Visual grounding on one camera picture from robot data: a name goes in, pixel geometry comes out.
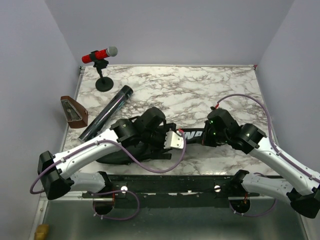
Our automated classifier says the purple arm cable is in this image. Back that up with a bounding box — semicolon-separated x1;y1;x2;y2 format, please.
29;131;187;221
214;93;320;218

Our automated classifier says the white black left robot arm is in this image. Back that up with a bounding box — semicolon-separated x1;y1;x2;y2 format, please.
37;107;176;200

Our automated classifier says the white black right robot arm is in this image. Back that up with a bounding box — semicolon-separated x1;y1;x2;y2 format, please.
202;107;320;219

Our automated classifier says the black table edge rail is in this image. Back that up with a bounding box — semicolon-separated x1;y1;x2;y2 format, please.
82;175;260;209

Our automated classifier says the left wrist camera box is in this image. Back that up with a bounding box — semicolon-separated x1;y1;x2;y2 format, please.
163;130;184;150

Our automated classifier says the brass floor fitting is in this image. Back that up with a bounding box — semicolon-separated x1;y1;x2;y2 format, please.
33;224;50;240

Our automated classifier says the black racket bag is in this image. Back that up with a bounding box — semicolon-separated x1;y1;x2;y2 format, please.
96;114;204;165

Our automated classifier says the brown wooden metronome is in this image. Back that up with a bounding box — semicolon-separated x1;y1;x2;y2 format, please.
60;95;89;129

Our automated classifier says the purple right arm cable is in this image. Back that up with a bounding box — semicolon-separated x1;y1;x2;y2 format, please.
214;93;320;218

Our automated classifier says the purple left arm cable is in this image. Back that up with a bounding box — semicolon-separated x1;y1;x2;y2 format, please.
29;131;187;221

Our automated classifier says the red microphone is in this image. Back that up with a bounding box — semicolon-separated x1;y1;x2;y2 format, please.
81;46;118;64

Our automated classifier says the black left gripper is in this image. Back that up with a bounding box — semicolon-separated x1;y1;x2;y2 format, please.
142;123;176;160

